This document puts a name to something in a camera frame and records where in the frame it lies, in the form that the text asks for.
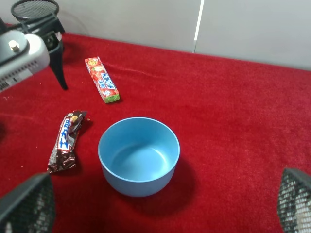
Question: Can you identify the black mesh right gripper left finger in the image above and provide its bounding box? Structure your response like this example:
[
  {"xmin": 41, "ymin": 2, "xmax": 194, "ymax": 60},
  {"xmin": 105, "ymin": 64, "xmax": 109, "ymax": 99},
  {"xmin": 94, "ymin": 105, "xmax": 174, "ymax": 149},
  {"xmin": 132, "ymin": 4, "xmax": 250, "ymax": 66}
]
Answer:
[{"xmin": 0, "ymin": 172, "xmax": 56, "ymax": 233}]

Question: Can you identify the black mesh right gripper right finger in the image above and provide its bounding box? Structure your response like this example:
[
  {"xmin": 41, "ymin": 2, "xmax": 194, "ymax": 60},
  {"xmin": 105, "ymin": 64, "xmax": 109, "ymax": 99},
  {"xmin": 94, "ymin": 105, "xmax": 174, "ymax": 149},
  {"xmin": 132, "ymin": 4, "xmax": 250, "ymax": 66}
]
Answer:
[{"xmin": 276, "ymin": 168, "xmax": 311, "ymax": 233}]

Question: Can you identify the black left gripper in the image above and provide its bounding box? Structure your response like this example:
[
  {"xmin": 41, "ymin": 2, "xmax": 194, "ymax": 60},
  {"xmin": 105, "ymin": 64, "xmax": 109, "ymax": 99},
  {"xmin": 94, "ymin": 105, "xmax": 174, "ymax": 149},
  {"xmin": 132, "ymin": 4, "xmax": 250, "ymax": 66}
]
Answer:
[{"xmin": 14, "ymin": 13, "xmax": 68, "ymax": 90}]

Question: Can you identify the brown chocolate bar wrapper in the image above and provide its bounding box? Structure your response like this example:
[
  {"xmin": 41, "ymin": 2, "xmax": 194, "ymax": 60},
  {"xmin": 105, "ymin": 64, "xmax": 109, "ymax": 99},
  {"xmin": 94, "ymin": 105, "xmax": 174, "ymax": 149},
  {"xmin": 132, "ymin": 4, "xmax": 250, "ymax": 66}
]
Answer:
[{"xmin": 47, "ymin": 110, "xmax": 87, "ymax": 173}]

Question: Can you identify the red Hi-Chew candy pack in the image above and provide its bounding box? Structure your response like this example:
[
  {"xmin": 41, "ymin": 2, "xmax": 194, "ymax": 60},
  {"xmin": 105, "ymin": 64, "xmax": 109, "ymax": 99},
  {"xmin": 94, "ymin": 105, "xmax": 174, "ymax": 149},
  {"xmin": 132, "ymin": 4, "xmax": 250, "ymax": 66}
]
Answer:
[{"xmin": 85, "ymin": 57, "xmax": 120, "ymax": 103}]

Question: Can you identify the black mesh pen holder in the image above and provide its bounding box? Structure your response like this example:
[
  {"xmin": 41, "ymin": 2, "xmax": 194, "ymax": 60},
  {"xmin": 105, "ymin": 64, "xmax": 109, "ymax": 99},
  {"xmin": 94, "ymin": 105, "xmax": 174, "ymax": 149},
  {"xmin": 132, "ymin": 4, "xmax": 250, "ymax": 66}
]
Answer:
[{"xmin": 11, "ymin": 0, "xmax": 65, "ymax": 53}]

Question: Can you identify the red table cloth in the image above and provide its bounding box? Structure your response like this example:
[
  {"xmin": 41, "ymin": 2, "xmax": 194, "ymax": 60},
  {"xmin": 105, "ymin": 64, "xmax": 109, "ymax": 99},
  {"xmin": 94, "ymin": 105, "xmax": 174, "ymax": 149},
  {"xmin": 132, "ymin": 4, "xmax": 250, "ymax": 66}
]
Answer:
[{"xmin": 0, "ymin": 33, "xmax": 311, "ymax": 233}]

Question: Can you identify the blue bowl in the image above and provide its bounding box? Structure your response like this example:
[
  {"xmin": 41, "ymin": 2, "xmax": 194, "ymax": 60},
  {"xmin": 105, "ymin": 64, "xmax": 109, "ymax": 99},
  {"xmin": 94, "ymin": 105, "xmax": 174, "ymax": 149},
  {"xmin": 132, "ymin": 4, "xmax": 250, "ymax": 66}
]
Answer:
[{"xmin": 98, "ymin": 117, "xmax": 180, "ymax": 197}]

